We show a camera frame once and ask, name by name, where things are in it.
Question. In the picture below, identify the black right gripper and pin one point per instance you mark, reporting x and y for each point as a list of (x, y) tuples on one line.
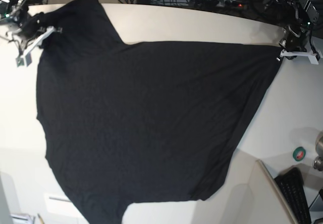
[(30, 29)]

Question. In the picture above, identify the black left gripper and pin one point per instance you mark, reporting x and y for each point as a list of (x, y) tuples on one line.
[(295, 39)]

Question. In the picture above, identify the black t-shirt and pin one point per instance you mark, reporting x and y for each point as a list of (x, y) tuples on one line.
[(147, 122)]

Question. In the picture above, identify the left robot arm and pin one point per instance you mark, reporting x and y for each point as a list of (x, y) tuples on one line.
[(305, 17)]

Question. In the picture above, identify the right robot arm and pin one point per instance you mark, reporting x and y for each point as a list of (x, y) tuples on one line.
[(15, 16)]

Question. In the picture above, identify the black power strip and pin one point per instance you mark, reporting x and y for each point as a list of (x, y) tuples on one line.
[(211, 4)]

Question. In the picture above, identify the green tape roll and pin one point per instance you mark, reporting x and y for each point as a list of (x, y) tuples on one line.
[(299, 154)]

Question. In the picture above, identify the silver metal cylinder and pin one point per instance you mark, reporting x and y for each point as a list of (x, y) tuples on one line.
[(318, 161)]

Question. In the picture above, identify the black keyboard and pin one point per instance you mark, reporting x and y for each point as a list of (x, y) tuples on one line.
[(291, 186)]

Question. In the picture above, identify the pencil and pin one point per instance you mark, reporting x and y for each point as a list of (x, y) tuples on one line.
[(40, 219)]

